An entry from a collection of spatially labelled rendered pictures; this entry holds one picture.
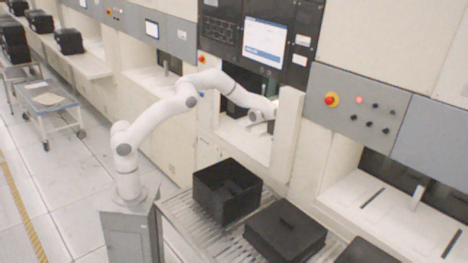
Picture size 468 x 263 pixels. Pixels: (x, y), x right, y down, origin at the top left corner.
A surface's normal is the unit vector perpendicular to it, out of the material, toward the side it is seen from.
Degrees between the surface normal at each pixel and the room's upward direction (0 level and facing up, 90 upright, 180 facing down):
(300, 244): 0
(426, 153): 90
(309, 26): 90
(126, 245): 90
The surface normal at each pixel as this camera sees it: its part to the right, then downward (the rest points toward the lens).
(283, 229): 0.06, -0.87
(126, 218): -0.07, 0.49
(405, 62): -0.75, 0.29
